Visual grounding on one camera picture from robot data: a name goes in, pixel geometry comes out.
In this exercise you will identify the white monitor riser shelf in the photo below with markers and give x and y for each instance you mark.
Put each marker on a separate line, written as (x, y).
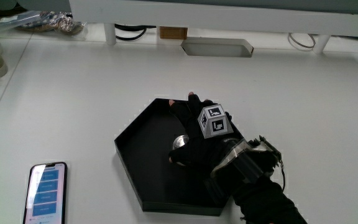
(216, 17)

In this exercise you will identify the black smartphone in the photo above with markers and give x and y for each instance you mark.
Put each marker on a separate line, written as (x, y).
(46, 193)

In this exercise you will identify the black hexagonal plate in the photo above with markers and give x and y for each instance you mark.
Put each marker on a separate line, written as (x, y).
(148, 161)

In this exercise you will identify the person's right forearm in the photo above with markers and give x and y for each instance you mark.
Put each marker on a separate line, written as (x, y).
(266, 202)

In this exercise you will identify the crinkled plastic bag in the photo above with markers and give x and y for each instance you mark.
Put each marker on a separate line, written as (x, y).
(53, 23)

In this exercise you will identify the silver paper clip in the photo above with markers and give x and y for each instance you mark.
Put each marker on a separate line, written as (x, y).
(180, 141)

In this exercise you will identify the small wooden block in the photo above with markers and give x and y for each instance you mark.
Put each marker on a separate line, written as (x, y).
(173, 32)

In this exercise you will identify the person's right hand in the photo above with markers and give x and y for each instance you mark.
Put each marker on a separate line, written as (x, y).
(197, 149)

